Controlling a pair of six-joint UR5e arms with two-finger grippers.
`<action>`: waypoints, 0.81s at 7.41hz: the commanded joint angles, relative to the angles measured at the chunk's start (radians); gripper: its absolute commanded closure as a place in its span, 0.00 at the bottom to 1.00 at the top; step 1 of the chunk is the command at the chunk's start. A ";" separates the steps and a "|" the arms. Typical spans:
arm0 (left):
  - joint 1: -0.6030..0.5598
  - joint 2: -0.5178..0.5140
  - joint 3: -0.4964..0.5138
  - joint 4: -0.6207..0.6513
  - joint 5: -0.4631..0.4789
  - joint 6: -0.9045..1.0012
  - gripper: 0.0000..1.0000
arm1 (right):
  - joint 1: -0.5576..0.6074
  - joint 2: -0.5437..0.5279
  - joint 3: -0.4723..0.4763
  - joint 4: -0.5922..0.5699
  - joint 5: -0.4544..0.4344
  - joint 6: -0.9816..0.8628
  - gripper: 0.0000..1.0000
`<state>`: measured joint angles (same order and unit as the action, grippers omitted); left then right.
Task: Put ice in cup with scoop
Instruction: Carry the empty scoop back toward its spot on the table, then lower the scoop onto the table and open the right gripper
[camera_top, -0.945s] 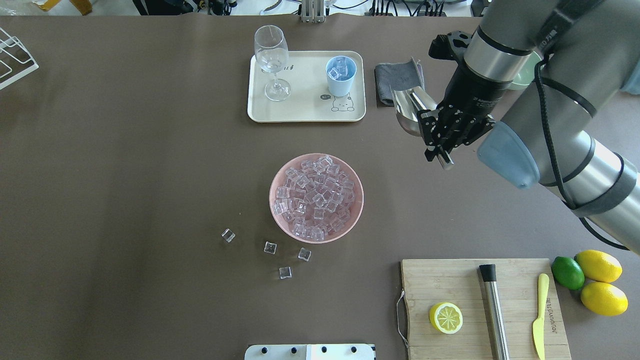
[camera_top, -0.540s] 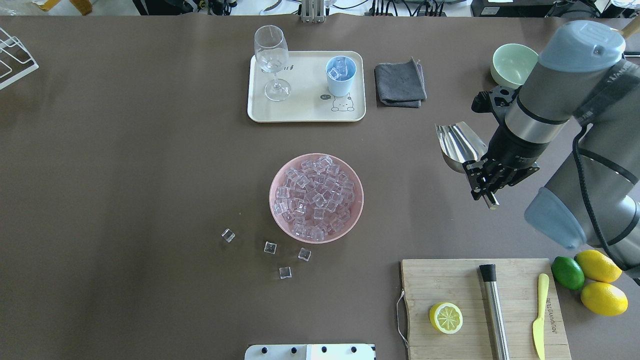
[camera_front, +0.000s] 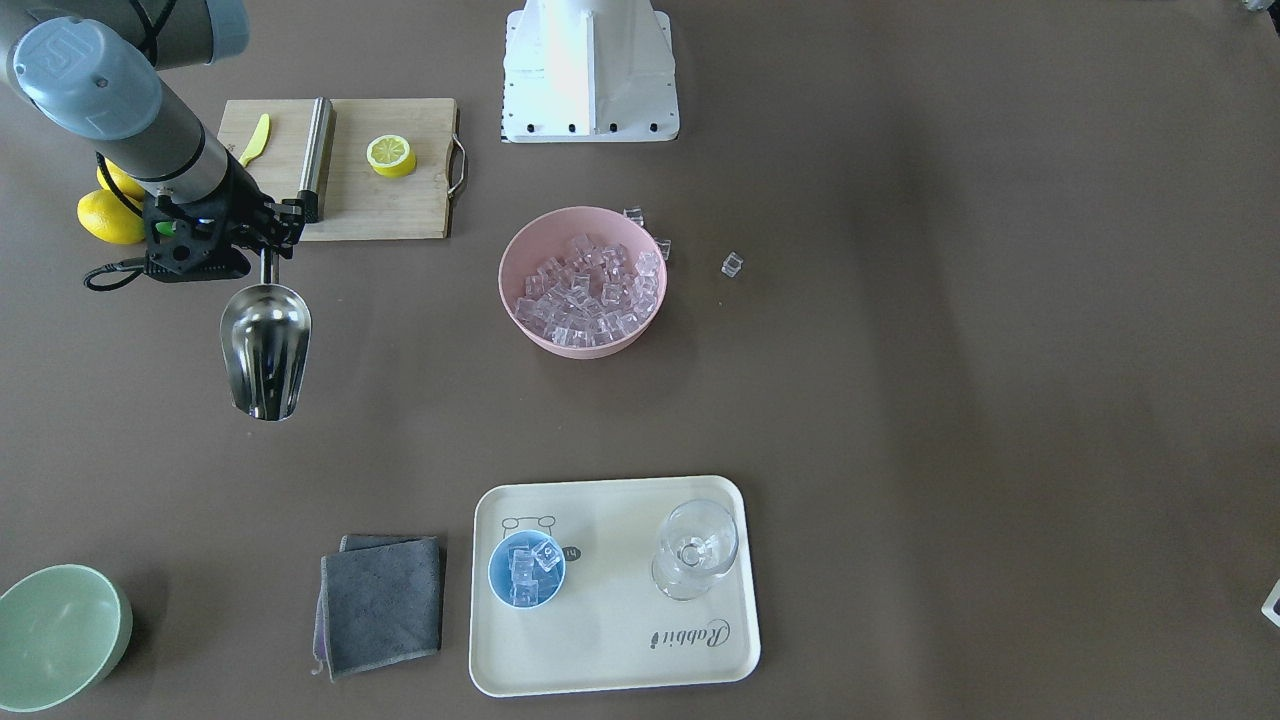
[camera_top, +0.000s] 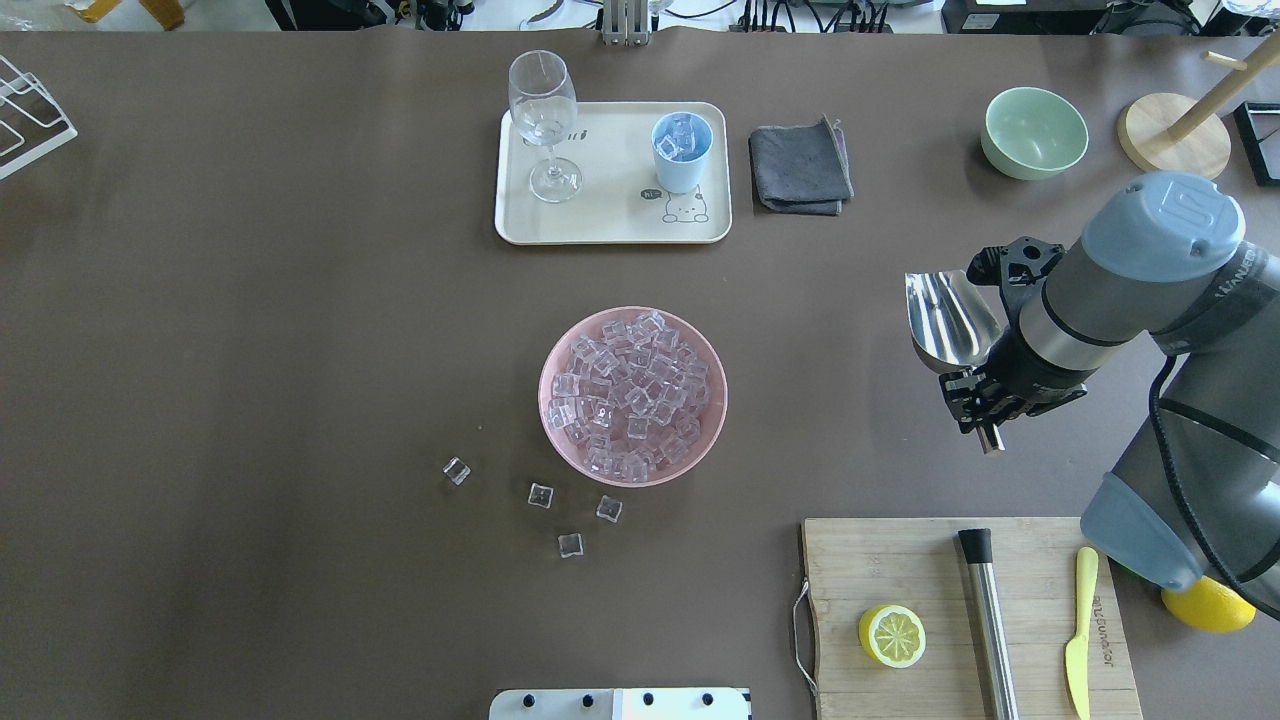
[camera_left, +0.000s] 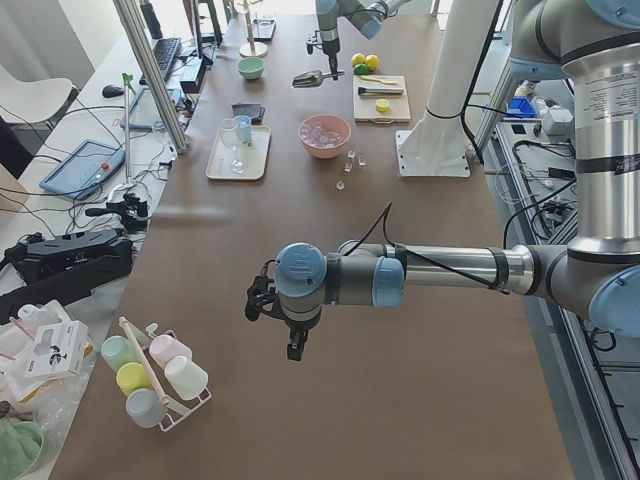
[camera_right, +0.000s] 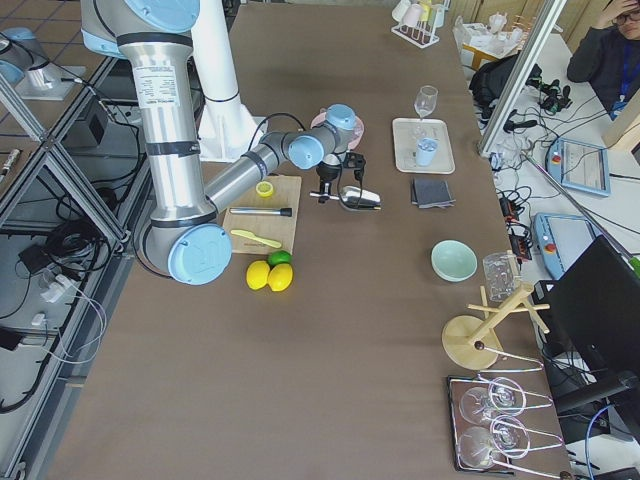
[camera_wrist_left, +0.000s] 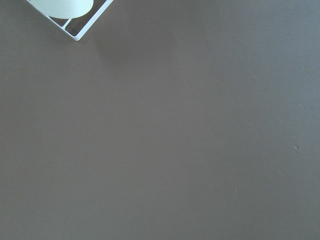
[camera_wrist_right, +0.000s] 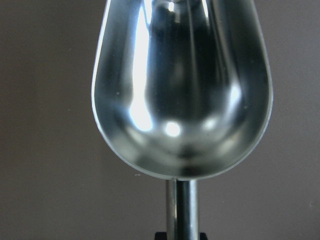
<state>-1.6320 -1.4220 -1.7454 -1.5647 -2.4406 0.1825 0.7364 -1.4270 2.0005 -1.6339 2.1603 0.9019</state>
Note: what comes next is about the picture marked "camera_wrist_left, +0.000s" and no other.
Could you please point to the white cup on rack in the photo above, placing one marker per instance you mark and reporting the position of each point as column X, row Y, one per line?
column 63, row 9

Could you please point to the white wire cup rack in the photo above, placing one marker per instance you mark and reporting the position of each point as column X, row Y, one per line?
column 76, row 28

